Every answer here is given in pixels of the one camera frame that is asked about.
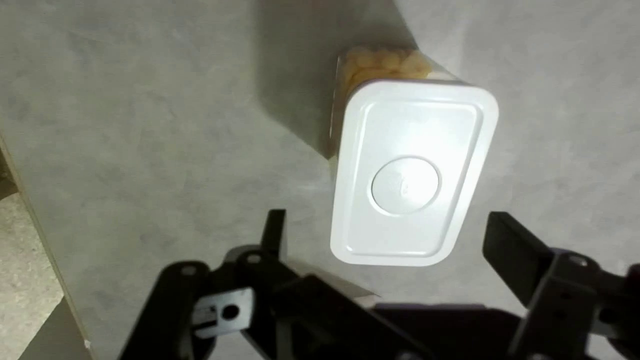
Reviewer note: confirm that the clear container with pasta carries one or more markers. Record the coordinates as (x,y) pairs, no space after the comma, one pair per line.
(372,70)

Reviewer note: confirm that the white container lid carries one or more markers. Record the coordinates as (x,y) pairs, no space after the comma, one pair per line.
(407,172)

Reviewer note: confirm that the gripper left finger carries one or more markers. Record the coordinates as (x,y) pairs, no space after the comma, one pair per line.
(270,300)

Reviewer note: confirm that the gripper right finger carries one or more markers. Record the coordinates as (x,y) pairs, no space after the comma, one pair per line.
(555,295)

